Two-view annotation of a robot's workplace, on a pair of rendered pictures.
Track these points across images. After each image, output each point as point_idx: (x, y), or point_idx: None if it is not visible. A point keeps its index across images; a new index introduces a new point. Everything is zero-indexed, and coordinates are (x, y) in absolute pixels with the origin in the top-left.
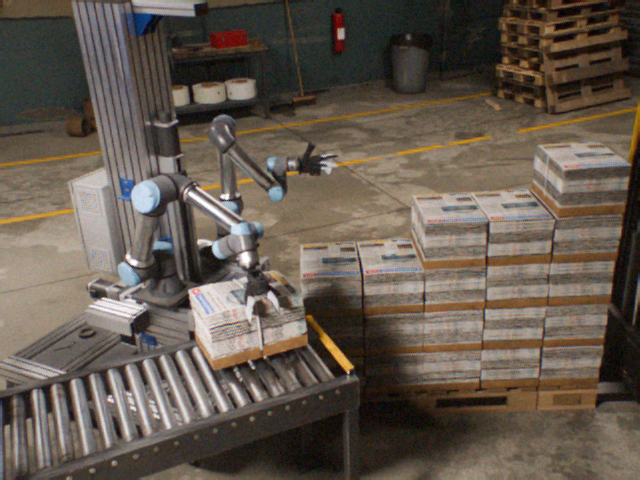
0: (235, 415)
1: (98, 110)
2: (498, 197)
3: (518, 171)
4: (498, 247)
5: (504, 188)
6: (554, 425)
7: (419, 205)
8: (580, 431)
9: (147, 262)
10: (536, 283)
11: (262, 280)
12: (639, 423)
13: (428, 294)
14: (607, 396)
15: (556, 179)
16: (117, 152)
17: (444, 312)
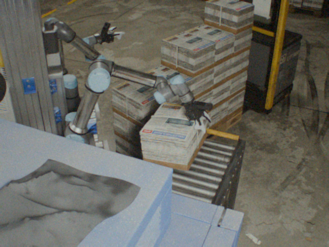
0: (226, 184)
1: (2, 33)
2: (199, 31)
3: (91, 23)
4: (219, 55)
5: (94, 33)
6: (237, 133)
7: (175, 43)
8: (247, 130)
9: (86, 127)
10: (229, 69)
11: (211, 105)
12: (257, 118)
13: (194, 90)
14: (243, 112)
15: (231, 16)
16: (19, 60)
17: (200, 98)
